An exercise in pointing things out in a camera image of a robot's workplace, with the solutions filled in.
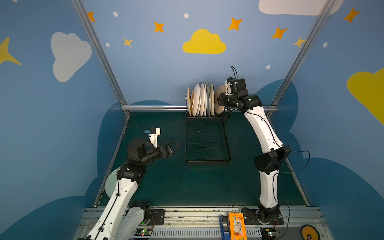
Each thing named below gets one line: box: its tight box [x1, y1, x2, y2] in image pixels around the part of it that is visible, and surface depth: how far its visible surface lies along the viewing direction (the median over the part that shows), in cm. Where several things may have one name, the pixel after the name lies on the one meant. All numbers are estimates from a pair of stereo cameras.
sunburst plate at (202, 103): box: [199, 83, 205, 117], surface depth 82 cm
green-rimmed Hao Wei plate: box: [191, 83, 200, 117], surface depth 83 cm
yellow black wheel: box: [301, 224, 321, 240], surface depth 73 cm
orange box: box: [228, 212, 247, 240], surface depth 70 cm
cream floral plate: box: [210, 83, 215, 117], surface depth 83 cm
